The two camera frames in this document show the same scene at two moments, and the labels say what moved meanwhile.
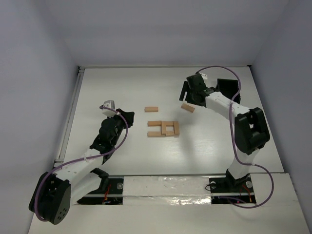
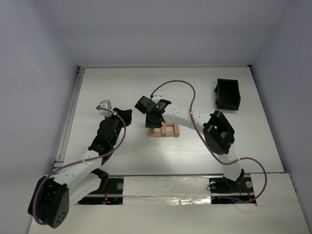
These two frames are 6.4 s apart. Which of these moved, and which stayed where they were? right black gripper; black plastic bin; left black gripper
Moved: right black gripper
Stayed: left black gripper; black plastic bin
